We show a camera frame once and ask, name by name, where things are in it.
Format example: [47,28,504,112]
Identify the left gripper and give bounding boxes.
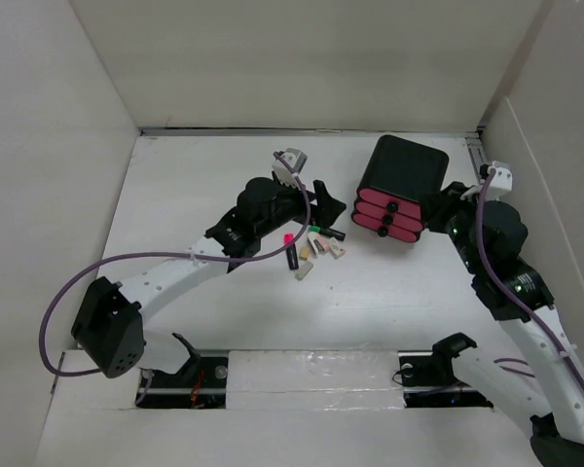
[255,175,345,239]

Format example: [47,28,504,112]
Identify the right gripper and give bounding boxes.
[417,179,488,273]

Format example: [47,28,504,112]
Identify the green cap black marker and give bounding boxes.
[308,226,347,241]

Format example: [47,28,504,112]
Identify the pink drawer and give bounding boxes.
[351,211,423,243]
[355,200,422,232]
[354,188,420,219]

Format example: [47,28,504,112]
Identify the white black clip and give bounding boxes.
[307,232,324,256]

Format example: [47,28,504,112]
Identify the black drawer cabinet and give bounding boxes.
[356,135,450,203]

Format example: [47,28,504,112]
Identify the pink cap black marker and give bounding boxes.
[283,233,299,270]

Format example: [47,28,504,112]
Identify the grey eraser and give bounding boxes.
[295,261,313,280]

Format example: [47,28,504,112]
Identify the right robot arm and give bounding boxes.
[420,182,584,466]

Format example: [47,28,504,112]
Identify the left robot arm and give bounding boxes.
[71,177,346,386]

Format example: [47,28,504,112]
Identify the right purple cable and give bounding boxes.
[475,169,584,439]

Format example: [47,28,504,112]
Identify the purple cable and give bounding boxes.
[38,151,313,378]
[475,169,584,439]

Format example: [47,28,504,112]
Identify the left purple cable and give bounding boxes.
[38,151,313,378]

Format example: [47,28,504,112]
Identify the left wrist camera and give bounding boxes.
[272,148,308,190]

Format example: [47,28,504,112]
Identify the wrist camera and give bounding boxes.
[479,161,513,199]
[272,148,308,190]

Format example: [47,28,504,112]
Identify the aluminium rail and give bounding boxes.
[465,136,487,178]

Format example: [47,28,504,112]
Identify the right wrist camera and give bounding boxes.
[479,161,513,199]

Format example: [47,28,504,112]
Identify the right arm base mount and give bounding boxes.
[391,333,493,409]

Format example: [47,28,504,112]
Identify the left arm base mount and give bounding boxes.
[134,333,229,410]

